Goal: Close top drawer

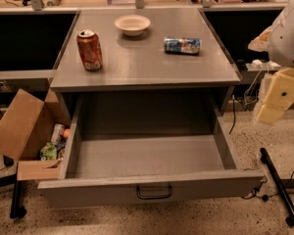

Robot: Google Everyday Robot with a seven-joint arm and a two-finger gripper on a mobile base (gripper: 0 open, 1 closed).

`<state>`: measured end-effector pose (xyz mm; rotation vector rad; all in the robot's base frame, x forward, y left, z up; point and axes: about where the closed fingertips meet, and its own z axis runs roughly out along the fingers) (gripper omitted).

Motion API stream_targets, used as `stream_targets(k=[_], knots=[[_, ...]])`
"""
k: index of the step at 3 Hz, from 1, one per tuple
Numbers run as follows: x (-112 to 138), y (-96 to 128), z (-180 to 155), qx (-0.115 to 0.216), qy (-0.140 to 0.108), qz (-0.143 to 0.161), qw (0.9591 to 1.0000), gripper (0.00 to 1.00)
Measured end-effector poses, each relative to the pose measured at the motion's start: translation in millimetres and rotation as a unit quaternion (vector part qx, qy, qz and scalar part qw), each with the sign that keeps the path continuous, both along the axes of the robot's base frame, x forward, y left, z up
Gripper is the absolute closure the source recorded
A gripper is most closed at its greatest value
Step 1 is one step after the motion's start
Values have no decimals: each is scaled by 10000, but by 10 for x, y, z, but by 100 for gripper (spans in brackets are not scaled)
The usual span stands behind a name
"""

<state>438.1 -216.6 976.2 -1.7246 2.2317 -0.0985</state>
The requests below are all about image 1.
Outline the silver can in box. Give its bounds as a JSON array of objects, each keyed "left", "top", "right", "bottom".
[{"left": 51, "top": 123, "right": 65, "bottom": 145}]

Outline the cardboard box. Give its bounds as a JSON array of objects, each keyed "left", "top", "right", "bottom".
[{"left": 0, "top": 89, "right": 71, "bottom": 181}]

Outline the white power strip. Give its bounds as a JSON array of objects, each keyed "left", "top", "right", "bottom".
[{"left": 251, "top": 60, "right": 279, "bottom": 70}]

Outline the white bowl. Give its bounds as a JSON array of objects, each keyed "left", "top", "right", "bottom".
[{"left": 115, "top": 15, "right": 150, "bottom": 36}]

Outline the black stand leg left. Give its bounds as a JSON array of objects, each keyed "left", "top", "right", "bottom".
[{"left": 10, "top": 181, "right": 26, "bottom": 219}]

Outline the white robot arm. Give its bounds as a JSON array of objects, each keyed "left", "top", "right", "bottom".
[{"left": 248, "top": 0, "right": 294, "bottom": 125}]

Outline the red soda can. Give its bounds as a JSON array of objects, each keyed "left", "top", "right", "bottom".
[{"left": 76, "top": 29, "right": 103, "bottom": 71}]

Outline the black stand leg right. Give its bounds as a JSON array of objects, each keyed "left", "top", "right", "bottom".
[{"left": 260, "top": 148, "right": 294, "bottom": 227}]

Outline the green snack bag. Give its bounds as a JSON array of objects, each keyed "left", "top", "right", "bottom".
[{"left": 39, "top": 142, "right": 57, "bottom": 161}]

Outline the orange fruit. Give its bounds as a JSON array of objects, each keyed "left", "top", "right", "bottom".
[{"left": 63, "top": 128, "right": 70, "bottom": 139}]

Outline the grey cabinet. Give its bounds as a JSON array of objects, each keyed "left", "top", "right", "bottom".
[{"left": 51, "top": 8, "right": 240, "bottom": 136}]

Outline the grey top drawer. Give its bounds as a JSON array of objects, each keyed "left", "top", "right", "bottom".
[{"left": 38, "top": 94, "right": 263, "bottom": 209}]

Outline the black drawer handle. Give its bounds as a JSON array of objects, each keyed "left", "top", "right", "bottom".
[{"left": 136, "top": 186, "right": 172, "bottom": 201}]

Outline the blue crushed can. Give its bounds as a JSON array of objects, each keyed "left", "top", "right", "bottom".
[{"left": 164, "top": 37, "right": 201, "bottom": 55}]

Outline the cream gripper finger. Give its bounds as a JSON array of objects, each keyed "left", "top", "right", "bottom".
[{"left": 255, "top": 104, "right": 285, "bottom": 125}]

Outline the black hanging cable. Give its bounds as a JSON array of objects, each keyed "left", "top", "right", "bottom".
[{"left": 228, "top": 94, "right": 237, "bottom": 135}]

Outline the black stand leg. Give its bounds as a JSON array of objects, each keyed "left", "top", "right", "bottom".
[
  {"left": 260, "top": 148, "right": 294, "bottom": 227},
  {"left": 10, "top": 181, "right": 26, "bottom": 219}
]

